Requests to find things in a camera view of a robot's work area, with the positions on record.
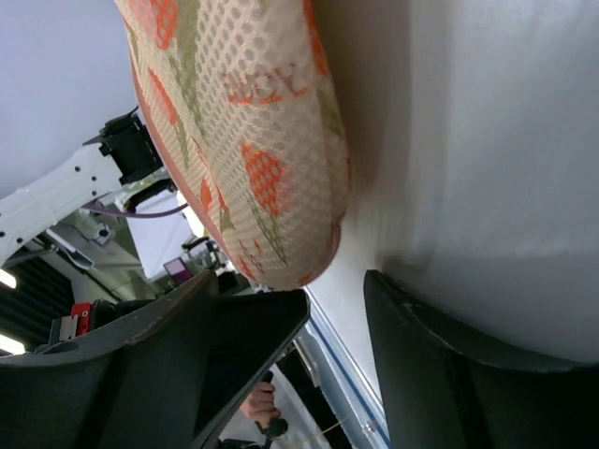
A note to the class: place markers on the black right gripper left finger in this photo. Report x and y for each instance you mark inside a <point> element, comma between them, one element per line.
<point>133,383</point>

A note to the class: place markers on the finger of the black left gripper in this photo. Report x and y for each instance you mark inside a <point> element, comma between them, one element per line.
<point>246,334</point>

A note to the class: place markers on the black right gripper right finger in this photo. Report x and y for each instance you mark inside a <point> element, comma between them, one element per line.
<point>445,384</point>

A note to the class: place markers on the peach patterned laundry bag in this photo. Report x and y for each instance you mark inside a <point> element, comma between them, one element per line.
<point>240,104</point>

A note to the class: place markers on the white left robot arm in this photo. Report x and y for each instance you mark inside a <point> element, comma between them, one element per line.
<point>121,153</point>

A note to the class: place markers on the person's hand in background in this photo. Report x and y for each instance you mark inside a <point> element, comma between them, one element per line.
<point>259,405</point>

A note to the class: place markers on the aluminium frame rail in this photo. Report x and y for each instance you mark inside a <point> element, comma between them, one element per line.
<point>347,392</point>

